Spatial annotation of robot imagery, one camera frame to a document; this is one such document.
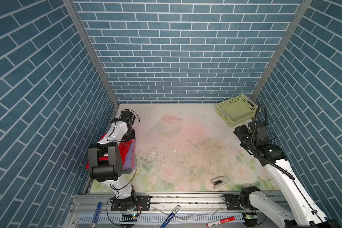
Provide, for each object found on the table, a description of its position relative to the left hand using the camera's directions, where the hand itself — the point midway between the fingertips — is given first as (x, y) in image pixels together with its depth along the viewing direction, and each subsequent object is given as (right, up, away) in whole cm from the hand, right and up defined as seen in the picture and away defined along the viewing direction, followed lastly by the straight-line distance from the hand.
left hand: (129, 138), depth 91 cm
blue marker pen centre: (+28, -35, -22) cm, 50 cm away
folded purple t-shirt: (+4, -11, -10) cm, 16 cm away
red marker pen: (+52, -37, -23) cm, 68 cm away
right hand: (+65, +6, -15) cm, 67 cm away
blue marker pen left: (-9, -36, -21) cm, 42 cm away
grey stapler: (+55, -23, -10) cm, 61 cm away
